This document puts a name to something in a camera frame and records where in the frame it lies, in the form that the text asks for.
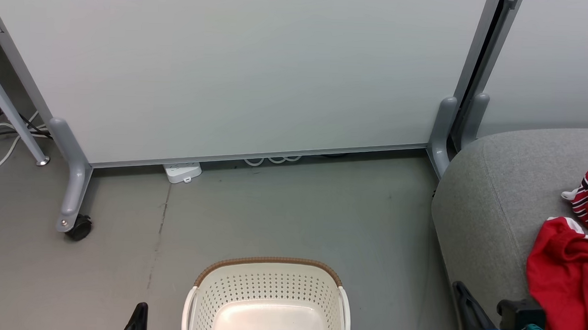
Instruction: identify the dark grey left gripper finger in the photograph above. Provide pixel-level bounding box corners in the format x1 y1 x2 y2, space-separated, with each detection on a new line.
120 301 149 330

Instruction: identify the red garment with white trim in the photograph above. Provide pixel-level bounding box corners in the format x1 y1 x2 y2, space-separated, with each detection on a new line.
523 215 588 330

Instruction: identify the cream perforated laundry basket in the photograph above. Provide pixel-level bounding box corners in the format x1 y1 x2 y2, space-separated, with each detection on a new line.
181 253 354 330

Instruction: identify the grey fabric sofa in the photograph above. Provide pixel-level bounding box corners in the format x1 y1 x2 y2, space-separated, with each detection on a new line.
425 121 588 330

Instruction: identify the black caster wheel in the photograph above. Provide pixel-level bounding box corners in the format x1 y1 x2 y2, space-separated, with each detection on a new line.
64 213 94 242

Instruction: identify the grey partition foot with caster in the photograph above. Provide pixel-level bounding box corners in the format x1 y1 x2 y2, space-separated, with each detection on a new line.
44 116 96 235

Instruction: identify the white power strip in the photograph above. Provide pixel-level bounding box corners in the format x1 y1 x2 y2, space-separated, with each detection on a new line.
162 160 203 186

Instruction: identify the grey metal table leg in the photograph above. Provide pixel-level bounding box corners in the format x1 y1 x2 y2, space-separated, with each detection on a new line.
0 55 56 168

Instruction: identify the narrow white partition panel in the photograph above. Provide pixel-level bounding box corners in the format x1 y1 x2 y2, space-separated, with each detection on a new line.
475 0 588 145

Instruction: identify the large white partition panel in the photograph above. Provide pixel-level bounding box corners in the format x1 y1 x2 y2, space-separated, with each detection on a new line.
0 0 504 186

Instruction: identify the white coiled cable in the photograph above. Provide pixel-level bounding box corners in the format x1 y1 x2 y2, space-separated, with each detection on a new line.
243 153 303 169

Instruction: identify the white floor cable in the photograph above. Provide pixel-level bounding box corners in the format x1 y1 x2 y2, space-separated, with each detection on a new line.
0 109 43 185

